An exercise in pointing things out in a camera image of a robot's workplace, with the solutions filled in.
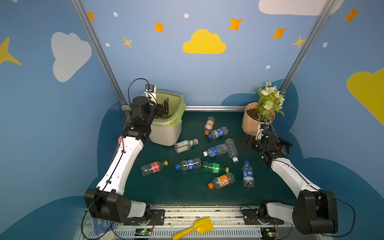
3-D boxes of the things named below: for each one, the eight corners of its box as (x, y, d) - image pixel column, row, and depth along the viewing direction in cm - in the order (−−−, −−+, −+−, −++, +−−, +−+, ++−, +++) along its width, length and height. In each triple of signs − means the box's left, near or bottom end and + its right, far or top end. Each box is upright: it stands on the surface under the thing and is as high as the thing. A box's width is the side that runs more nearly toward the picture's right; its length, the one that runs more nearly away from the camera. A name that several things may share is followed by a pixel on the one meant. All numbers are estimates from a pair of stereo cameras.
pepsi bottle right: (243, 186, 84) (244, 185, 82) (241, 161, 94) (242, 159, 92) (253, 188, 84) (255, 186, 81) (250, 163, 94) (252, 160, 91)
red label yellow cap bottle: (143, 176, 88) (141, 173, 84) (142, 169, 91) (140, 165, 87) (169, 167, 92) (168, 164, 88) (167, 160, 95) (166, 156, 91)
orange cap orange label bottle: (210, 191, 83) (210, 189, 80) (206, 182, 87) (207, 179, 83) (235, 182, 87) (237, 180, 83) (231, 173, 90) (232, 171, 87)
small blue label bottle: (210, 141, 104) (210, 139, 102) (205, 134, 107) (206, 132, 106) (229, 133, 109) (230, 131, 107) (224, 127, 112) (225, 125, 110)
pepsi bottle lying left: (176, 172, 90) (175, 169, 87) (175, 164, 94) (174, 161, 90) (201, 167, 92) (201, 164, 89) (199, 160, 96) (199, 156, 92)
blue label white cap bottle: (205, 160, 96) (206, 157, 92) (202, 153, 99) (203, 149, 95) (228, 152, 100) (229, 149, 96) (224, 146, 103) (225, 142, 99)
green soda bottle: (201, 171, 91) (201, 169, 88) (202, 163, 95) (203, 160, 91) (227, 177, 89) (229, 174, 86) (228, 168, 93) (229, 165, 89)
